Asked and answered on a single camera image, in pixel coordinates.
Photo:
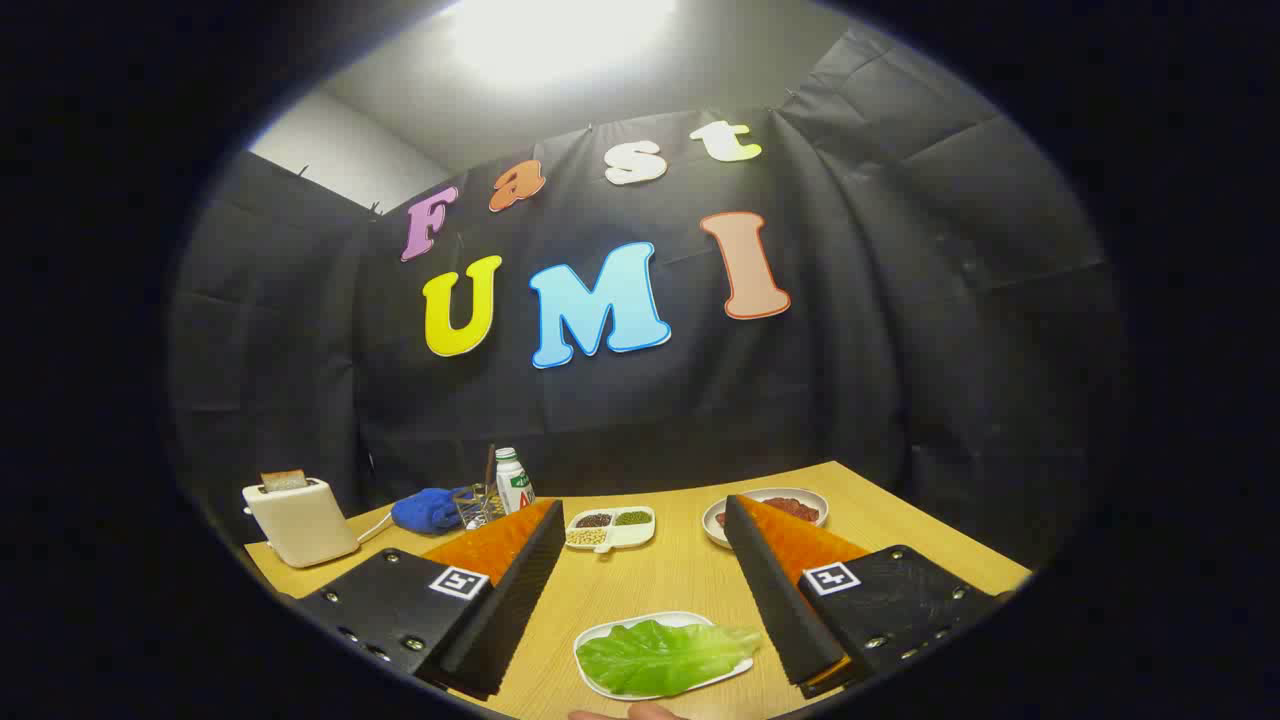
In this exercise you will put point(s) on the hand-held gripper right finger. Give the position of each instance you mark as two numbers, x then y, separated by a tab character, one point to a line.
775	600

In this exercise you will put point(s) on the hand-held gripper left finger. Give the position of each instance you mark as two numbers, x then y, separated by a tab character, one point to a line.
520	600

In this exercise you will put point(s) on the green lettuce leaf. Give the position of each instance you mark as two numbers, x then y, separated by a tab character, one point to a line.
665	655

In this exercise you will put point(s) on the toasted bread slice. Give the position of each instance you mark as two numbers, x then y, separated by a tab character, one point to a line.
283	480

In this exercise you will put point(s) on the round white plate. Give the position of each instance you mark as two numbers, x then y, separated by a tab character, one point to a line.
718	515

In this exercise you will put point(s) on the white divided dish with beans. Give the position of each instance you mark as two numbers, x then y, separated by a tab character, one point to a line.
610	530

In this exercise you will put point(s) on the oval white plate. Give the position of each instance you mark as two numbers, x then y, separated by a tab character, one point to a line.
600	682

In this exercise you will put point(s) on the white plastic bottle green cap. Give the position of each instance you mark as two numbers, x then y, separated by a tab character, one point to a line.
514	485

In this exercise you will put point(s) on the blue cloth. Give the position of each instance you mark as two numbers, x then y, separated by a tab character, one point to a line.
428	510

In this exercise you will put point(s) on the white toaster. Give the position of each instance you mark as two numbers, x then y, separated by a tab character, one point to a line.
300	525

